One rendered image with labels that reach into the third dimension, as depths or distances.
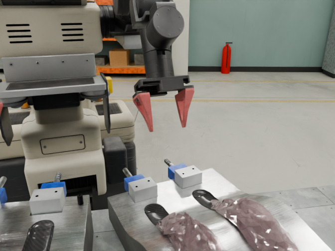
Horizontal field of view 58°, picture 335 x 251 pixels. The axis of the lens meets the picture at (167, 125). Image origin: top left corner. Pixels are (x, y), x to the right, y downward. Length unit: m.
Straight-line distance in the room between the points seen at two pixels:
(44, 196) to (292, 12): 5.79
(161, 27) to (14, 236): 0.41
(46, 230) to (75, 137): 0.42
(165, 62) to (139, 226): 0.31
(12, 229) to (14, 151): 0.69
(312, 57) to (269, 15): 1.15
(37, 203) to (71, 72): 0.39
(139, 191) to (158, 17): 0.33
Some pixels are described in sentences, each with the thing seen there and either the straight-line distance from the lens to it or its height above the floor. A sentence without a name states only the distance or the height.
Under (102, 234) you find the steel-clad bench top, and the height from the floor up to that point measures 0.80.
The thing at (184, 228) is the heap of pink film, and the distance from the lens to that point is 0.45.
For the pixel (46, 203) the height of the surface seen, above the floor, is 0.91.
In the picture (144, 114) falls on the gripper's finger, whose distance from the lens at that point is 0.60.
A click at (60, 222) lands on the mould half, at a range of 0.55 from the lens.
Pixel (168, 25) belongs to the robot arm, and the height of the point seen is 1.19.
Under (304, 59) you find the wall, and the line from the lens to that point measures 6.30.
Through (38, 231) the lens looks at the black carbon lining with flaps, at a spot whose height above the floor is 0.89.
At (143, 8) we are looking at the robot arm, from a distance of 0.63.
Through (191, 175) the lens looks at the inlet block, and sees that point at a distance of 0.65.
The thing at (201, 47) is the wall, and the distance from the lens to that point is 5.80.
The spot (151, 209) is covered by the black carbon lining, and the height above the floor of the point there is 0.85.
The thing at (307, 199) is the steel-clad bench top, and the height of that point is 0.80.
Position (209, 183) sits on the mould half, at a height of 0.85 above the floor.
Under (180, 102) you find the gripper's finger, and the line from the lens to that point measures 0.64.
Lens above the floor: 1.22
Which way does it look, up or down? 22 degrees down
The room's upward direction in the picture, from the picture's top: straight up
